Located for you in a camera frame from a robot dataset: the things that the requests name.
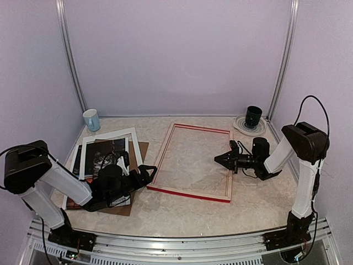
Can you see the red wooden picture frame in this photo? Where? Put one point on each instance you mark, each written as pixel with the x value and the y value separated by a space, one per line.
pixel 186 165

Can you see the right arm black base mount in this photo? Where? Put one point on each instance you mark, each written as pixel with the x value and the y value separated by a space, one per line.
pixel 281 239

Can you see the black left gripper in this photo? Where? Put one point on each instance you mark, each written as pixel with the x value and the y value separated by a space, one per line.
pixel 139 183

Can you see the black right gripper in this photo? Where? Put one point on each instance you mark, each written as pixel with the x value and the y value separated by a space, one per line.
pixel 233 159

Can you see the aluminium corner post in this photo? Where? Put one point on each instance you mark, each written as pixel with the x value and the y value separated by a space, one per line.
pixel 290 34
pixel 60 9

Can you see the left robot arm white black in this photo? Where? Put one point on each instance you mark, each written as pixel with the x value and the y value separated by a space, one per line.
pixel 27 166

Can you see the white patterned plate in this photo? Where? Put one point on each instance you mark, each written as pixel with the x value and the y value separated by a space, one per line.
pixel 258 130

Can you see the light blue mug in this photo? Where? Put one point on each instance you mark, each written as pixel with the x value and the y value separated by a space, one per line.
pixel 91 119

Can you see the white mat board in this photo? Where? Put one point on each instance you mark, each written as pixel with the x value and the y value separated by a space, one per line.
pixel 135 138

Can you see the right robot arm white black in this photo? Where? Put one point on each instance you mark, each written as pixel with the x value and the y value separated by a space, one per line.
pixel 310 145

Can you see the aluminium front rail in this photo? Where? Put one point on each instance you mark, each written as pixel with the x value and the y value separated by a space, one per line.
pixel 248 248

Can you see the left aluminium corner post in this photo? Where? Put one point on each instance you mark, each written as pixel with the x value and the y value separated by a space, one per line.
pixel 60 9

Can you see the right aluminium corner post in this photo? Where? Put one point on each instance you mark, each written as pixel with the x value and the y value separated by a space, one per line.
pixel 290 34

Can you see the cat photo print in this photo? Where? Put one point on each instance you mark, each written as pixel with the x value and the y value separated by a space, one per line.
pixel 101 153

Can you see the dark green cup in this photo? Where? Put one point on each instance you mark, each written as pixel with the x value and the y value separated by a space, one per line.
pixel 252 116

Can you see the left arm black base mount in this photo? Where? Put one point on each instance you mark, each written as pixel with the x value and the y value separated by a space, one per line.
pixel 74 239

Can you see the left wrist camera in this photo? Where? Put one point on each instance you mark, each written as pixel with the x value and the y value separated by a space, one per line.
pixel 125 157

